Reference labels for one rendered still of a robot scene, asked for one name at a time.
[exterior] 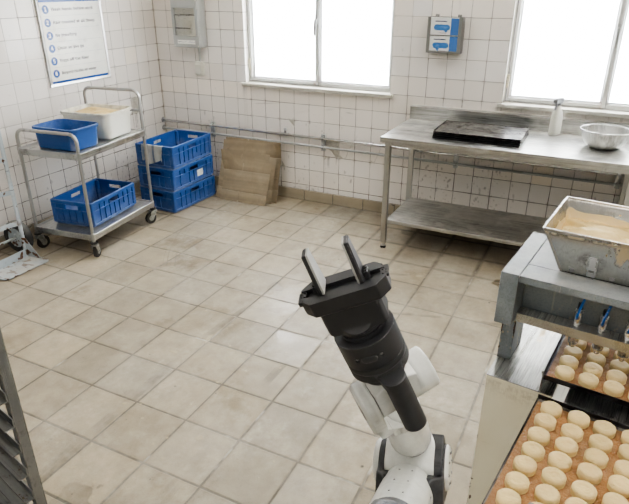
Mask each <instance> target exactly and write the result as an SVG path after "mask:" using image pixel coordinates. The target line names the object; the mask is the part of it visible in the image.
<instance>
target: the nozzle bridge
mask: <svg viewBox="0 0 629 504"><path fill-rule="evenodd" d="M583 299H585V300H586V301H585V303H584V307H583V309H584V314H583V318H582V322H581V326H579V327H577V326H574V325H573V319H574V314H575V310H576V308H577V307H578V303H579V302H582V301H583ZM609 306H612V308H611V310H610V312H609V315H608V316H609V321H608V325H607V329H606V333H603V334H602V333H599V332H598V331H597V329H598V324H599V320H600V317H601V315H602V314H603V310H604V309H608V308H609ZM494 321H496V322H499V323H502V326H501V333H500V339H499V345H498V351H497V356H499V357H502V358H505V359H508V360H510V358H511V357H512V355H513V353H514V352H515V350H516V348H517V347H518V345H519V343H520V341H521V336H522V330H523V325H524V324H527V325H531V326H534V327H538V328H541V329H545V330H548V331H552V332H555V333H558V334H562V335H565V336H569V337H572V338H576V339H579V340H583V341H586V342H590V343H593V344H596V345H600V346H603V347H607V348H610V349H614V350H617V351H621V352H624V353H627V354H629V341H627V340H624V338H623V335H624V331H625V327H626V324H627V322H628V321H629V287H625V286H621V285H617V284H613V283H609V282H604V281H600V280H596V279H592V278H588V277H583V276H579V275H575V274H571V273H567V272H562V271H560V270H559V268H558V266H557V262H556V260H555V257H554V254H553V252H552V249H551V246H550V244H549V241H548V238H547V236H546V234H542V233H537V232H533V233H532V234H531V236H530V237H529V238H528V239H527V241H526V242H525V243H524V244H523V245H522V247H521V248H520V249H519V250H518V252H517V253H516V254H515V255H514V256H513V258H512V259H511V260H510V261H509V263H508V264H507V265H506V266H505V267H504V269H503V270H502V271H501V276H500V283H499V289H498V296H497V302H496V309H495V316H494Z"/></svg>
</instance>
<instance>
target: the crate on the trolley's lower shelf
mask: <svg viewBox="0 0 629 504"><path fill-rule="evenodd" d="M109 184H114V185H120V187H121V188H114V187H110V185H109ZM86 189H87V195H88V200H89V206H90V212H91V218H92V224H93V228H96V227H98V226H99V225H101V224H103V223H105V222H106V221H108V220H110V219H112V218H113V217H115V216H117V215H119V214H120V213H122V212H124V211H126V210H127V209H129V208H131V207H133V206H134V204H136V196H135V189H134V182H127V181H119V180H110V179H101V178H95V179H92V180H90V181H88V182H86ZM78 191H80V194H78V195H76V196H74V197H71V194H73V193H76V192H78ZM50 202H51V206H52V211H53V216H54V220H55V221H56V222H58V223H62V224H69V225H76V226H83V227H89V222H88V216H87V210H86V205H85V199H84V193H83V188H82V184H81V185H79V186H77V187H75V188H73V189H70V190H68V191H66V192H64V193H62V194H59V195H57V196H55V197H53V198H51V199H50Z"/></svg>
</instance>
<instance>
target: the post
mask: <svg viewBox="0 0 629 504"><path fill-rule="evenodd" d="M0 388H1V389H2V390H3V391H4V392H5V393H6V396H7V400H8V402H7V403H5V405H6V409H7V413H8V415H9V416H10V417H11V418H12V419H13V421H14V425H15V428H14V429H12V430H13V434H14V437H15V440H16V441H17V442H18V443H19V444H20V446H21V450H22V453H20V454H19V455H20V459H21V462H22V464H23V465H24V466H25V467H26V468H27V472H28V475H29V476H28V477H26V480H27V484H28V487H29V488H30V489H31V490H32V491H33V493H34V497H35V499H33V500H32V501H33V504H47V500H46V496H45V493H44V489H43V485H42V481H41V478H40V474H39V470H38V466H37V463H36V459H35V455H34V451H33V448H32V444H31V440H30V436H29V433H28V429H27V425H26V421H25V418H24V414H23V410H22V407H21V403H20V399H19V395H18V392H17V388H16V384H15V380H14V377H13V373H12V369H11V365H10V362H9V358H8V354H7V350H6V347H5V343H4V339H3V335H2V332H1V328H0Z"/></svg>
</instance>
